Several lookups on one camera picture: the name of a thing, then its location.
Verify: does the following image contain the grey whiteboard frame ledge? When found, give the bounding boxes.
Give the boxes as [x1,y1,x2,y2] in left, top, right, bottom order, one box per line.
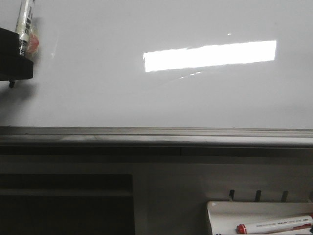
[0,126,313,148]

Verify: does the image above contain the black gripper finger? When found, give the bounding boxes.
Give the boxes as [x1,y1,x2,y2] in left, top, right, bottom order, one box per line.
[0,28,33,81]

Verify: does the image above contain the black tray hook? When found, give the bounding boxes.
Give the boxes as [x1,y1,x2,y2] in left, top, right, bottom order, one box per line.
[281,190,289,203]
[254,190,262,202]
[229,189,235,202]

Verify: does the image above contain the black whiteboard marker with magnet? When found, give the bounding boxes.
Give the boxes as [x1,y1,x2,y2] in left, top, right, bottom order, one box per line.
[15,0,39,61]

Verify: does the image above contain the white whiteboard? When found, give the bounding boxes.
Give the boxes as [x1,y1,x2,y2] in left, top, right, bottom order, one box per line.
[0,0,313,129]

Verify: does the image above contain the red capped whiteboard marker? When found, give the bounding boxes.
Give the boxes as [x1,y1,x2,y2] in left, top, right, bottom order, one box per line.
[236,215,313,234]

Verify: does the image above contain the white marker tray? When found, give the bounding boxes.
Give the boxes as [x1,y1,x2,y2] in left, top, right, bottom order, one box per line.
[206,201,313,235]

